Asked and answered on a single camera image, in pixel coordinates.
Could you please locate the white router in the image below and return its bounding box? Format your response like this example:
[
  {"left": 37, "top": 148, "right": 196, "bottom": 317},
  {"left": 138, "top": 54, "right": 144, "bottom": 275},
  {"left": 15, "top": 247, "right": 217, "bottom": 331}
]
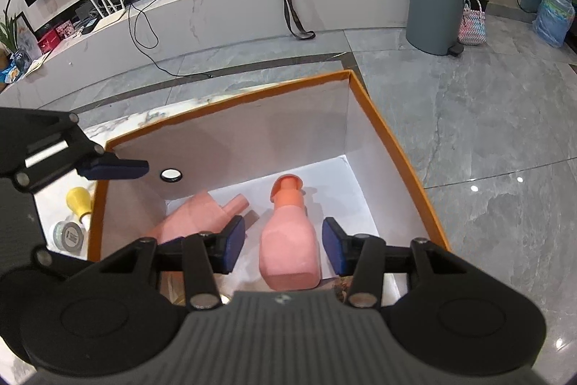
[{"left": 87, "top": 0, "right": 132, "bottom": 27}]

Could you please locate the pink woven basket bag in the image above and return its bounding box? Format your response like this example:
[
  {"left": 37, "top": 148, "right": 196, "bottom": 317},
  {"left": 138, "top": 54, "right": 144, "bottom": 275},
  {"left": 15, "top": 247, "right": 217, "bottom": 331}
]
[{"left": 458, "top": 0, "right": 489, "bottom": 47}]

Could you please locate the grey pedal trash bin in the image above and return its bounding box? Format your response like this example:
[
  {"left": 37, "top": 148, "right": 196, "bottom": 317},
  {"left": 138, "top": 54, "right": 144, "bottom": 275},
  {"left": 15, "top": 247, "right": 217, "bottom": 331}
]
[{"left": 404, "top": 0, "right": 472, "bottom": 57}]

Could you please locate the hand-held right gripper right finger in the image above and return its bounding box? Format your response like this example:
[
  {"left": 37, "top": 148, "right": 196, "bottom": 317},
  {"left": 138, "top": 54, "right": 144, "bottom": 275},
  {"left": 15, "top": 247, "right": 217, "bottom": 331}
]
[{"left": 321, "top": 216, "right": 457, "bottom": 309}]

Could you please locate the red box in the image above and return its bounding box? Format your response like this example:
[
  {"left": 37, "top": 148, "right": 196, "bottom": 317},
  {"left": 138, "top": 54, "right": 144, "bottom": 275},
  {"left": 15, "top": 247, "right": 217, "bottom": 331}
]
[{"left": 35, "top": 28, "right": 60, "bottom": 54}]

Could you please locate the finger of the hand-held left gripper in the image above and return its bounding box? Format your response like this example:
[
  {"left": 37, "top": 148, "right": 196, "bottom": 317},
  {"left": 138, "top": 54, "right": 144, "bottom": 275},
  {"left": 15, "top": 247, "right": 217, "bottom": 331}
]
[
  {"left": 0, "top": 107, "right": 150, "bottom": 193},
  {"left": 33, "top": 246, "right": 98, "bottom": 278}
]

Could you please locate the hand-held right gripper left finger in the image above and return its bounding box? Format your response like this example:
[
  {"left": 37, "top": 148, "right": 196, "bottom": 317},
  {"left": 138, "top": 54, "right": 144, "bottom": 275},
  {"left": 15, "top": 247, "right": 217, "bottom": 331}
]
[{"left": 92, "top": 215, "right": 247, "bottom": 309}]

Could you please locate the small silver jar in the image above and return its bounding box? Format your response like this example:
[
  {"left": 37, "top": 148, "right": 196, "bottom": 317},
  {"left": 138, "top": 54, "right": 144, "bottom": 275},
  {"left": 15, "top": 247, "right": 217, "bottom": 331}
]
[{"left": 53, "top": 220, "right": 87, "bottom": 253}]

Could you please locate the photo frame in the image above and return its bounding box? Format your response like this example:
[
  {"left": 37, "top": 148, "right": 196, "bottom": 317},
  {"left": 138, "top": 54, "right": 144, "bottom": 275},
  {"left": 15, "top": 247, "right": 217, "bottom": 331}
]
[{"left": 13, "top": 12, "right": 41, "bottom": 57}]

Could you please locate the black cable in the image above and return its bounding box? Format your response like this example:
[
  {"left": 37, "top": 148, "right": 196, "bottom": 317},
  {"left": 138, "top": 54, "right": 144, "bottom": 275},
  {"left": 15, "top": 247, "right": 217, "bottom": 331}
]
[{"left": 127, "top": 0, "right": 213, "bottom": 79}]

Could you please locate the blue snack packet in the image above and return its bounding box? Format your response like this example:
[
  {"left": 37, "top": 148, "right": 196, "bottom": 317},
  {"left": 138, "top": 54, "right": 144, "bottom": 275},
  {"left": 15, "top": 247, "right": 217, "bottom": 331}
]
[{"left": 0, "top": 51, "right": 30, "bottom": 84}]

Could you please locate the pink bottle orange cap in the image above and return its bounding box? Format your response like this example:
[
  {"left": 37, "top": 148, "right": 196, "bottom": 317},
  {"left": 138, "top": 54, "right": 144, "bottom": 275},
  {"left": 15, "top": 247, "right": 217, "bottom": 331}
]
[{"left": 259, "top": 174, "right": 322, "bottom": 291}]

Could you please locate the yellow squeeze bulb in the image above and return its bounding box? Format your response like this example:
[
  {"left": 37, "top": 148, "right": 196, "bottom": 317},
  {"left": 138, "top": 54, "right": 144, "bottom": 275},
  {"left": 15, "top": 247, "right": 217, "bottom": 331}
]
[{"left": 66, "top": 186, "right": 97, "bottom": 227}]

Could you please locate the blue plastic bag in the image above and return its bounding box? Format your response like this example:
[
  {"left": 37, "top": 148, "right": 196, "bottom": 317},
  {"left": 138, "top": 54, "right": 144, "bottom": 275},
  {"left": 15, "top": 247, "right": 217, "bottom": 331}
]
[{"left": 531, "top": 0, "right": 577, "bottom": 49}]

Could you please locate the large pink bottle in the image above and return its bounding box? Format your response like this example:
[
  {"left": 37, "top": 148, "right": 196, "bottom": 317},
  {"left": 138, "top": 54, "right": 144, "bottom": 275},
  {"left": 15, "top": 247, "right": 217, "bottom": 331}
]
[{"left": 144, "top": 191, "right": 251, "bottom": 246}]

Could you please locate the thin-leaved green plant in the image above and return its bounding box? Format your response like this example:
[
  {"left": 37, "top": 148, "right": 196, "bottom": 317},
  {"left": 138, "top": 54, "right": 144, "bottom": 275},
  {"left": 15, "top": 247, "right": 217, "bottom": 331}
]
[{"left": 0, "top": 0, "right": 23, "bottom": 52}]

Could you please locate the orange cardboard box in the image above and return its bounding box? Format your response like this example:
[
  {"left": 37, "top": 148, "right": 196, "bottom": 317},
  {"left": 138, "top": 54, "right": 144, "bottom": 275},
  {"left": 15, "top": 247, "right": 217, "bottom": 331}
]
[{"left": 87, "top": 69, "right": 452, "bottom": 310}]

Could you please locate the white marble console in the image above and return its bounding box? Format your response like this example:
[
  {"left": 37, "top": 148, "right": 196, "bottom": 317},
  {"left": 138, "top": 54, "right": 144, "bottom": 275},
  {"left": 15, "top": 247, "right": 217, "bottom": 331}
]
[{"left": 0, "top": 0, "right": 411, "bottom": 97}]

